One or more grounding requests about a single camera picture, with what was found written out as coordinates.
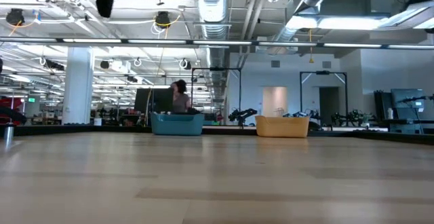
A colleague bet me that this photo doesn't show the silver metal cylinder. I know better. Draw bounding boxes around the silver metal cylinder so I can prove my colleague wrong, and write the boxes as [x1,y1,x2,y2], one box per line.
[3,122,15,147]

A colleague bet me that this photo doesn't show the grey wall monitor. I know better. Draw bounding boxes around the grey wall monitor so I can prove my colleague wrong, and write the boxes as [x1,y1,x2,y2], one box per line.
[389,88,427,111]

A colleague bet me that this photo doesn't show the black rig frame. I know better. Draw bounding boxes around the black rig frame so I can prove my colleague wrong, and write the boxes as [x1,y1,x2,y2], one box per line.
[299,70,349,124]

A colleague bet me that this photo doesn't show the silver ventilation duct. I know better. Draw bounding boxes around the silver ventilation duct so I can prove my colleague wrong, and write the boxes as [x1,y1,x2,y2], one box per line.
[192,0,235,102]

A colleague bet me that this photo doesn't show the black computer monitor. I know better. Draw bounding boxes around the black computer monitor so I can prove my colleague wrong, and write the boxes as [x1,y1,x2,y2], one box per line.
[134,88,174,114]

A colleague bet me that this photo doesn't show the overhead light bar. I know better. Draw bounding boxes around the overhead light bar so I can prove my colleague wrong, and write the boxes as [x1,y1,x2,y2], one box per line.
[0,36,434,50]

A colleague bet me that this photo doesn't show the black aluminium table frame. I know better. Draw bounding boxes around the black aluminium table frame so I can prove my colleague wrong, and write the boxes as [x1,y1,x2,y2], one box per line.
[0,124,434,146]

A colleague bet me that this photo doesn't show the white square pillar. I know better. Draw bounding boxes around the white square pillar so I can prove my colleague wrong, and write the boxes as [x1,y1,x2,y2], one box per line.
[62,46,95,126]

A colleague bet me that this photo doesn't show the red machine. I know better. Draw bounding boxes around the red machine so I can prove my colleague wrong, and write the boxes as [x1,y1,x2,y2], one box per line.
[0,96,28,126]

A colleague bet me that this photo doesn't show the yellow plastic bin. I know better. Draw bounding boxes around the yellow plastic bin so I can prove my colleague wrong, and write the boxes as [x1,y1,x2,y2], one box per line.
[254,115,311,138]

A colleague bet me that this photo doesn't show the person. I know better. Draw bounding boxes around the person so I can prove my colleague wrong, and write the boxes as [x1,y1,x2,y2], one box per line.
[170,79,192,114]

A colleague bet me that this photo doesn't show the black ceiling cable reel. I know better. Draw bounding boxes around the black ceiling cable reel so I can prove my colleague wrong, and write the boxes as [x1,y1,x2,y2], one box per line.
[155,10,172,29]
[5,8,26,26]

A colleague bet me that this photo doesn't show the teal plastic bin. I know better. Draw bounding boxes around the teal plastic bin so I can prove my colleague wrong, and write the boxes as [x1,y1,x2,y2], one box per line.
[150,112,205,136]

